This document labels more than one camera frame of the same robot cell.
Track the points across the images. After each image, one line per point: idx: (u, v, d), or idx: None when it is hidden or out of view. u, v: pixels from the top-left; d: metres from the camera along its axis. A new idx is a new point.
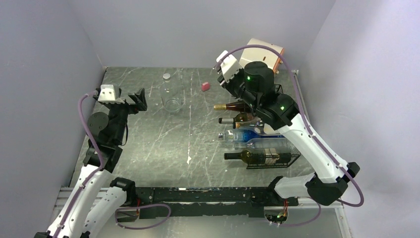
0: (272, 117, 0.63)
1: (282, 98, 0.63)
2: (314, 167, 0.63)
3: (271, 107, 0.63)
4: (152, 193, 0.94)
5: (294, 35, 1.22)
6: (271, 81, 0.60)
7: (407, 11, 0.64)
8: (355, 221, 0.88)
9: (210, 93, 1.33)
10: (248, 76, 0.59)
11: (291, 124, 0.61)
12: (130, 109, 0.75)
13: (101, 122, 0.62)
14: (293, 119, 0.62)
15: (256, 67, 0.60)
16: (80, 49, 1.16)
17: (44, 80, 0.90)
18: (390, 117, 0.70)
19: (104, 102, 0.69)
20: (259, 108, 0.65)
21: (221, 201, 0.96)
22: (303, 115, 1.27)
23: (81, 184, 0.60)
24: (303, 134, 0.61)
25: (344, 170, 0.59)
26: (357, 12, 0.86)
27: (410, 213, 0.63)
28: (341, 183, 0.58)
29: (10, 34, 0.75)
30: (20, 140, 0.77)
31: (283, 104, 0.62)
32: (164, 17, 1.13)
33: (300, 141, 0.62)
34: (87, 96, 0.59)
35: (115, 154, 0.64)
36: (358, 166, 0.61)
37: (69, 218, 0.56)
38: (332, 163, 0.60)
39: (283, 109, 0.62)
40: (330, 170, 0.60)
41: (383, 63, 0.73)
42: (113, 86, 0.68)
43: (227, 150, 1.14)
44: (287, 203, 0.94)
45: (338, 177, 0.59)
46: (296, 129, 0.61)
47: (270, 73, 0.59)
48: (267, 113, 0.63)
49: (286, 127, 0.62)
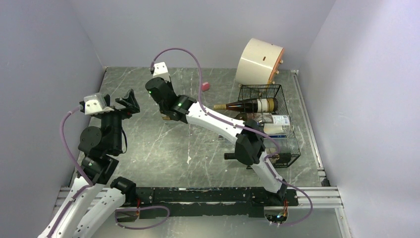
0: (177, 116, 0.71)
1: (181, 98, 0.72)
2: (222, 135, 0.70)
3: (173, 107, 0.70)
4: (152, 193, 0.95)
5: (295, 34, 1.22)
6: (166, 89, 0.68)
7: (406, 13, 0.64)
8: (356, 221, 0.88)
9: (210, 93, 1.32)
10: (148, 91, 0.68)
11: (189, 111, 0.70)
12: (122, 114, 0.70)
13: (93, 138, 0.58)
14: (190, 107, 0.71)
15: (153, 81, 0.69)
16: (80, 49, 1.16)
17: (44, 80, 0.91)
18: (390, 118, 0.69)
19: (92, 114, 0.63)
20: (166, 111, 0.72)
21: (221, 201, 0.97)
22: (302, 116, 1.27)
23: (72, 197, 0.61)
24: (201, 115, 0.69)
25: (239, 126, 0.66)
26: (357, 12, 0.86)
27: (410, 214, 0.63)
28: (240, 137, 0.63)
29: (10, 34, 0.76)
30: (19, 140, 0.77)
31: (181, 102, 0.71)
32: (163, 17, 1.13)
33: (201, 121, 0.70)
34: (71, 114, 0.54)
35: (110, 167, 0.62)
36: (254, 120, 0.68)
37: (57, 231, 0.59)
38: (230, 127, 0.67)
39: (180, 105, 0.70)
40: (229, 132, 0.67)
41: (382, 64, 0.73)
42: (97, 95, 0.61)
43: (227, 150, 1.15)
44: (287, 203, 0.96)
45: (237, 134, 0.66)
46: (194, 113, 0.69)
47: (164, 83, 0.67)
48: (172, 113, 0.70)
49: (186, 117, 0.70)
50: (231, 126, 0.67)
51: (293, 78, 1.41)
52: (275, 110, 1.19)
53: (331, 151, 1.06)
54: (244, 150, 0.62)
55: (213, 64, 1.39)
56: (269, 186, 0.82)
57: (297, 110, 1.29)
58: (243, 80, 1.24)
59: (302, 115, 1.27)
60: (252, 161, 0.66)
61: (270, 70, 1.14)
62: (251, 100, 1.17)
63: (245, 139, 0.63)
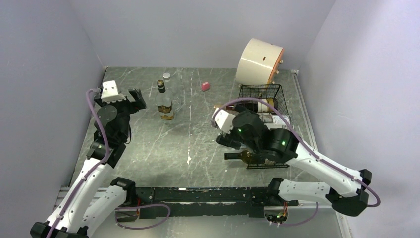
0: (277, 155, 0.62)
1: (278, 133, 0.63)
2: (332, 185, 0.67)
3: (273, 145, 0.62)
4: (152, 193, 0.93)
5: (296, 34, 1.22)
6: (259, 124, 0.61)
7: (406, 13, 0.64)
8: (356, 221, 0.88)
9: (210, 93, 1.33)
10: (238, 129, 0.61)
11: (297, 155, 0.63)
12: (131, 107, 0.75)
13: (109, 114, 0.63)
14: (295, 147, 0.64)
15: (242, 116, 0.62)
16: (80, 49, 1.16)
17: (43, 79, 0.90)
18: (390, 118, 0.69)
19: (106, 99, 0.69)
20: (262, 150, 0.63)
21: (221, 201, 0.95)
22: (303, 116, 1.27)
23: (83, 176, 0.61)
24: (311, 161, 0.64)
25: (360, 182, 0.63)
26: (357, 11, 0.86)
27: (411, 215, 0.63)
28: (361, 194, 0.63)
29: (10, 34, 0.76)
30: (20, 140, 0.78)
31: (283, 139, 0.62)
32: (163, 17, 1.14)
33: (311, 167, 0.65)
34: (91, 90, 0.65)
35: (118, 149, 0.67)
36: (370, 171, 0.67)
37: (69, 209, 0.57)
38: (346, 178, 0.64)
39: (284, 144, 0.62)
40: (347, 185, 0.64)
41: (381, 62, 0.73)
42: (115, 81, 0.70)
43: (227, 150, 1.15)
44: (287, 203, 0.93)
45: (357, 189, 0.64)
46: (304, 158, 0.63)
47: (255, 117, 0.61)
48: (271, 152, 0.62)
49: (293, 159, 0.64)
50: (349, 178, 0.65)
51: (293, 78, 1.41)
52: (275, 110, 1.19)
53: (331, 151, 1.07)
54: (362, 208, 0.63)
55: (214, 64, 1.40)
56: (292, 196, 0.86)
57: (297, 110, 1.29)
58: (243, 81, 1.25)
59: (302, 115, 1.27)
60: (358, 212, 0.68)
61: (270, 70, 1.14)
62: (251, 100, 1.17)
63: (366, 196, 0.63)
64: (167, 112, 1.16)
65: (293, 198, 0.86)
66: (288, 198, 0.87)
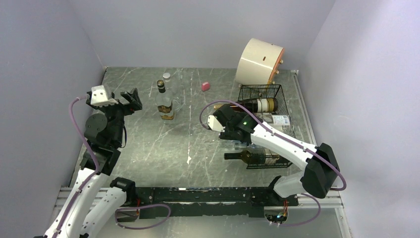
0: (241, 135, 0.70)
1: (245, 116, 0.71)
2: (290, 160, 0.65)
3: (237, 126, 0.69)
4: (152, 193, 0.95)
5: (296, 34, 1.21)
6: (229, 109, 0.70)
7: (406, 14, 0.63)
8: (356, 222, 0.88)
9: (210, 93, 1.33)
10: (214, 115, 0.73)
11: (254, 131, 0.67)
12: (126, 109, 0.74)
13: (99, 124, 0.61)
14: (255, 127, 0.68)
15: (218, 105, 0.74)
16: (80, 49, 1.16)
17: (43, 80, 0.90)
18: (390, 119, 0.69)
19: (97, 104, 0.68)
20: (232, 131, 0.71)
21: (221, 201, 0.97)
22: (302, 116, 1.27)
23: (78, 188, 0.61)
24: (267, 136, 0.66)
25: (311, 150, 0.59)
26: (356, 12, 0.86)
27: (412, 215, 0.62)
28: (310, 161, 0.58)
29: (10, 34, 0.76)
30: (19, 140, 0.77)
31: (246, 120, 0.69)
32: (163, 17, 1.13)
33: (267, 142, 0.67)
34: (78, 99, 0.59)
35: (112, 157, 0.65)
36: (329, 146, 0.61)
37: (66, 223, 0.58)
38: (299, 149, 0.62)
39: (245, 123, 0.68)
40: (298, 155, 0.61)
41: (381, 63, 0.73)
42: (104, 86, 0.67)
43: (227, 150, 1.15)
44: (286, 203, 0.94)
45: (307, 158, 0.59)
46: (259, 133, 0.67)
47: (226, 105, 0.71)
48: (237, 132, 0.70)
49: (251, 136, 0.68)
50: (302, 149, 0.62)
51: (293, 78, 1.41)
52: (275, 110, 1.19)
53: None
54: (315, 178, 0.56)
55: (213, 64, 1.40)
56: (286, 192, 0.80)
57: (297, 110, 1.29)
58: (243, 81, 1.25)
59: (302, 115, 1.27)
60: (325, 194, 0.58)
61: (270, 70, 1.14)
62: (251, 100, 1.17)
63: (315, 163, 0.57)
64: (167, 112, 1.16)
65: (289, 193, 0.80)
66: (283, 194, 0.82)
